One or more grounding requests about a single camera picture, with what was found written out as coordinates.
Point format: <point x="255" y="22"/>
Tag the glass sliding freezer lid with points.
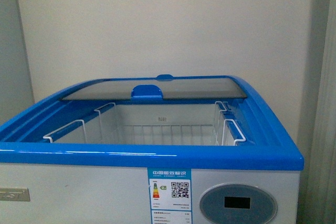
<point x="163" y="87"/>

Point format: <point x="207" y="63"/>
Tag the white chest freezer blue rim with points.
<point x="108" y="183"/>

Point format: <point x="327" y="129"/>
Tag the blue energy label sticker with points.
<point x="170" y="192"/>

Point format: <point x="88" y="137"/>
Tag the grey oval control panel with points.
<point x="237" y="203"/>

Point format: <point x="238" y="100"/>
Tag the silver brand nameplate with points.
<point x="14" y="194"/>

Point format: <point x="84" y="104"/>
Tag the white wire freezer basket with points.
<point x="153" y="124"/>

